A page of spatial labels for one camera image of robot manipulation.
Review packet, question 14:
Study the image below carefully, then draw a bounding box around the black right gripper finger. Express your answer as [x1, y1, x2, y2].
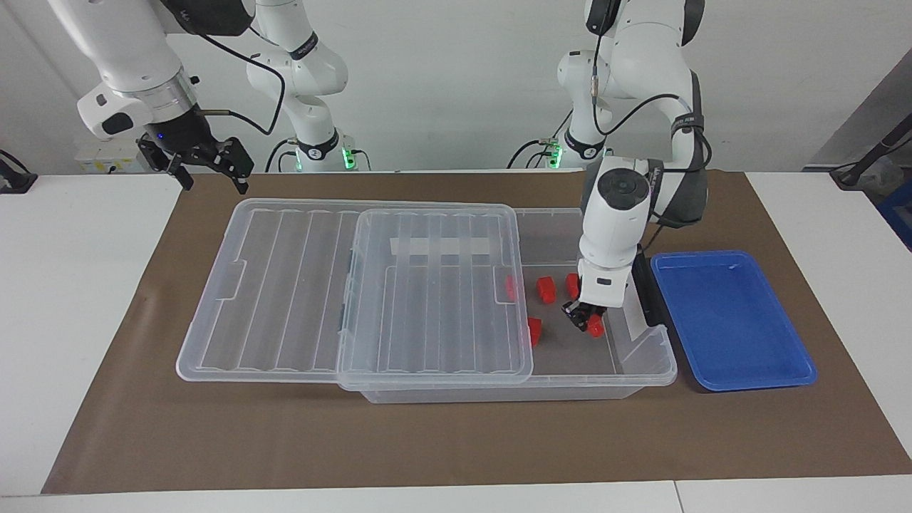
[138, 138, 195, 192]
[221, 139, 255, 195]

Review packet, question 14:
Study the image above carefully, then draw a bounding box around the black box latch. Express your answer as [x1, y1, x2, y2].
[344, 246, 355, 332]
[633, 249, 667, 328]

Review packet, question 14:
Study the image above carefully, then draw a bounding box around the clear ribbed plastic lid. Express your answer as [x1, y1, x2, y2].
[176, 197, 535, 393]

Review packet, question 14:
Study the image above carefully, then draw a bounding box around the clear plastic storage box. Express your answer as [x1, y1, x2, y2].
[341, 207, 679, 405]

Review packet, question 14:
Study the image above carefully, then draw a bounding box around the blue plastic tray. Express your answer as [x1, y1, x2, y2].
[650, 249, 819, 393]

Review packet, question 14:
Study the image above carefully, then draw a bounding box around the white power strip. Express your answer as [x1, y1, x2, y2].
[75, 139, 154, 174]

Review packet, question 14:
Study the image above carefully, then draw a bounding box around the brown table mat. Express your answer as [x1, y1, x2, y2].
[41, 171, 912, 496]

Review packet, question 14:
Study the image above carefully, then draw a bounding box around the blue crate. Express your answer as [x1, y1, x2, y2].
[876, 178, 912, 250]

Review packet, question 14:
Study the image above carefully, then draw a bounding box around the black tripod stand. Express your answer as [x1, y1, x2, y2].
[830, 114, 912, 190]

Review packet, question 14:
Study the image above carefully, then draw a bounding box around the black base cable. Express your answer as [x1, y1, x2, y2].
[265, 139, 296, 173]
[507, 139, 564, 170]

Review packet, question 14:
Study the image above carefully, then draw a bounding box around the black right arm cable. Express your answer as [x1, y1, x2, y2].
[194, 28, 287, 136]

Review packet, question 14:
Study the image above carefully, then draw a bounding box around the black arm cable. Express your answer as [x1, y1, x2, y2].
[590, 0, 713, 229]
[194, 28, 287, 136]

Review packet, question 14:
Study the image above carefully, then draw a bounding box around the black clamp mount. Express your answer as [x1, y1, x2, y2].
[0, 150, 38, 195]

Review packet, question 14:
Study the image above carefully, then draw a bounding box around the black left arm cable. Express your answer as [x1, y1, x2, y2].
[590, 0, 713, 229]

